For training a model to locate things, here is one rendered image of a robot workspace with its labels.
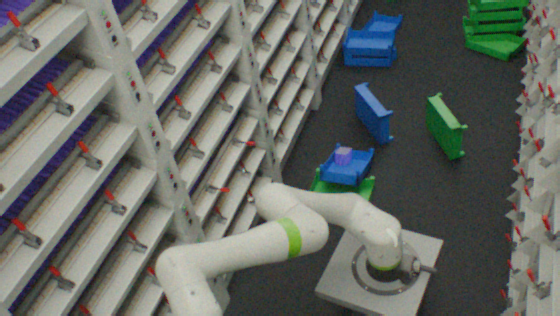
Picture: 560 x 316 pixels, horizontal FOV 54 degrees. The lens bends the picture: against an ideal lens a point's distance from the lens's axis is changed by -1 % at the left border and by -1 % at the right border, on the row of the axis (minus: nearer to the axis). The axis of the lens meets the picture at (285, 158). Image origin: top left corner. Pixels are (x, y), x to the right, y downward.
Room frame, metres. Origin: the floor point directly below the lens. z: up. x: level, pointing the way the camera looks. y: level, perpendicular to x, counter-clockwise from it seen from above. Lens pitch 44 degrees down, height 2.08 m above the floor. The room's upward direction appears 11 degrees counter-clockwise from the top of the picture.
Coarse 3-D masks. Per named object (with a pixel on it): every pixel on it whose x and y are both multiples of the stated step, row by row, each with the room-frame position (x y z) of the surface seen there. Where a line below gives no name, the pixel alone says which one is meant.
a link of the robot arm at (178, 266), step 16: (272, 224) 0.98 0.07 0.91; (224, 240) 0.90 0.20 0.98; (240, 240) 0.91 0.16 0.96; (256, 240) 0.91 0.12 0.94; (272, 240) 0.92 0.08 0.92; (160, 256) 0.84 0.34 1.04; (176, 256) 0.82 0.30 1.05; (192, 256) 0.83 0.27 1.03; (208, 256) 0.84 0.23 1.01; (224, 256) 0.85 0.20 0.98; (240, 256) 0.87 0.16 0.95; (256, 256) 0.88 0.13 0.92; (272, 256) 0.90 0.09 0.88; (160, 272) 0.80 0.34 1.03; (176, 272) 0.79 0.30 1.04; (192, 272) 0.79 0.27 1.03; (208, 272) 0.81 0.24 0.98; (224, 272) 0.83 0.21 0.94; (176, 288) 0.76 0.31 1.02
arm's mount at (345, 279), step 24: (408, 240) 1.25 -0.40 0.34; (432, 240) 1.22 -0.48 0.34; (336, 264) 1.22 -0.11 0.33; (360, 264) 1.19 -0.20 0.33; (432, 264) 1.12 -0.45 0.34; (336, 288) 1.11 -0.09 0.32; (360, 288) 1.09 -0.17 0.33; (384, 288) 1.07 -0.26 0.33; (408, 288) 1.05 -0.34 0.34; (360, 312) 1.02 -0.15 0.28; (384, 312) 0.98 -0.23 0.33; (408, 312) 0.96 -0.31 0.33
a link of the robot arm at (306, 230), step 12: (300, 204) 1.09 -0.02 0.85; (288, 216) 1.03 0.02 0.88; (300, 216) 1.02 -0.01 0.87; (312, 216) 1.02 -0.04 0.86; (288, 228) 0.97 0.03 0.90; (300, 228) 0.97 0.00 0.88; (312, 228) 0.98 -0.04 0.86; (324, 228) 0.99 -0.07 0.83; (288, 240) 0.93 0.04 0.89; (300, 240) 0.94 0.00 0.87; (312, 240) 0.96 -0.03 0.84; (324, 240) 0.97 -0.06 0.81; (288, 252) 0.92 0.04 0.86; (300, 252) 0.93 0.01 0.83; (312, 252) 0.96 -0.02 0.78
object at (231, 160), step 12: (240, 108) 1.94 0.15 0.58; (252, 120) 1.90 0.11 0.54; (240, 132) 1.83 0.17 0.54; (252, 132) 1.85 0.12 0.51; (228, 156) 1.70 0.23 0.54; (240, 156) 1.73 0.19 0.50; (228, 168) 1.63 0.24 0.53; (216, 180) 1.57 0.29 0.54; (204, 192) 1.52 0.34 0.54; (216, 192) 1.52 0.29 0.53; (204, 204) 1.46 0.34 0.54; (204, 216) 1.41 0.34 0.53
